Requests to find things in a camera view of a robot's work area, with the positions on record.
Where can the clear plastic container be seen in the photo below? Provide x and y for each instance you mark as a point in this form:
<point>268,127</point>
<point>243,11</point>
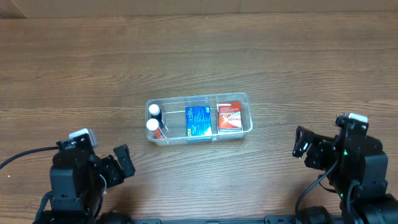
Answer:
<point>174,119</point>

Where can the orange bottle white cap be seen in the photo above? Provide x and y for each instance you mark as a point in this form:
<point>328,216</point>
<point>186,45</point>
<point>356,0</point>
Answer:
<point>153,126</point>

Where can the blue lozenge box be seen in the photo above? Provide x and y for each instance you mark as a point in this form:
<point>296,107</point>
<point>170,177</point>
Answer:
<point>198,121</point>

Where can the black bottle white cap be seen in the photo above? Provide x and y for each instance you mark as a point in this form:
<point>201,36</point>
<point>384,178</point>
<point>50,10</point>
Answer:
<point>155,112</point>

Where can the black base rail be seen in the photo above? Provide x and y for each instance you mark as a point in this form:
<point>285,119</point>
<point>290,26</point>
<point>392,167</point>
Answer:
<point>119,218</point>

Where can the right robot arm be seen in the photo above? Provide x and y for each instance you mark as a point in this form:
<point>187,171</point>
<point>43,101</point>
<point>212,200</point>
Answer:
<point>355,166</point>

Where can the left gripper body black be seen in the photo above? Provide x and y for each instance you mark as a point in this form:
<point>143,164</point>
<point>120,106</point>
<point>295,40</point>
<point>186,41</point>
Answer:
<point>111,166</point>

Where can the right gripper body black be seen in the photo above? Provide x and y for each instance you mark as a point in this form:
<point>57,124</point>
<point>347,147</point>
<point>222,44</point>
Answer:
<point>315,149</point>

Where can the red caplet box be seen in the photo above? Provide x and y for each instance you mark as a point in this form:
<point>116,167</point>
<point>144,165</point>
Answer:
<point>229,116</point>

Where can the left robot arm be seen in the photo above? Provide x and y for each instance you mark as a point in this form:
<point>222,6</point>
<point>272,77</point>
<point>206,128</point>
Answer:
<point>78,180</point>

